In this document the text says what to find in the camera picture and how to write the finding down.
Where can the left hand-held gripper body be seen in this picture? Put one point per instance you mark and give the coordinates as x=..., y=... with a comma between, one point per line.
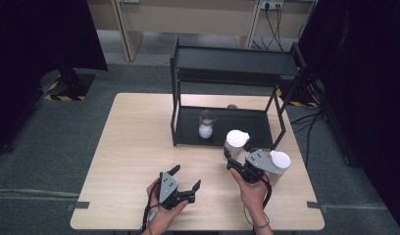
x=168, y=189

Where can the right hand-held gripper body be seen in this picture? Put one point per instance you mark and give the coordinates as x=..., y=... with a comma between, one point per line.
x=258, y=164

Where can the white-lid jar with white powder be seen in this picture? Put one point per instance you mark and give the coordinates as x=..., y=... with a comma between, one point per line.
x=235, y=138

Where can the white-lid jar with brown contents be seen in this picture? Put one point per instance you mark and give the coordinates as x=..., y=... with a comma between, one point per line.
x=281, y=160

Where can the glass jar with metal lid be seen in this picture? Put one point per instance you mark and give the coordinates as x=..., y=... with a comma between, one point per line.
x=205, y=130

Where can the black metal shelf rack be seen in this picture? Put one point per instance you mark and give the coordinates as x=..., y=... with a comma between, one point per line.
x=234, y=62

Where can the person's left hand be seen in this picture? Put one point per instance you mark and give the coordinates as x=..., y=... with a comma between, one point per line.
x=162, y=217

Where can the person's right hand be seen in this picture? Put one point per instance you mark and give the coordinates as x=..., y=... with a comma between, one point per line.
x=252, y=194

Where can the small brown round object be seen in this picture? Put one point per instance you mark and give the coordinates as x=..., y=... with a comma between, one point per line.
x=232, y=106

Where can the thin wrist band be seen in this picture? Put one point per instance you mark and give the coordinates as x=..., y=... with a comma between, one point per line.
x=261, y=225

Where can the grey floor tape strip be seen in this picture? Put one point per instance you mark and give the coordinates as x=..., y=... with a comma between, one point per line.
x=78, y=205
x=317, y=205

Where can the tall black curtain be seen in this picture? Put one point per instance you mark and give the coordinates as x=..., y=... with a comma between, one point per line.
x=361, y=81

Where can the stand base with hazard tape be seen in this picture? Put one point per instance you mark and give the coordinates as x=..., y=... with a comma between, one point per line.
x=70, y=86

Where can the wide beige desk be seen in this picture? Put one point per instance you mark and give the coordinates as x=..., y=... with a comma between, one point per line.
x=188, y=19

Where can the large black curtain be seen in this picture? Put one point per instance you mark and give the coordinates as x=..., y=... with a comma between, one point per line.
x=41, y=39

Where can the white wall socket with plugs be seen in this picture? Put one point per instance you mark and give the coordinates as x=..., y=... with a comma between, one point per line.
x=271, y=5

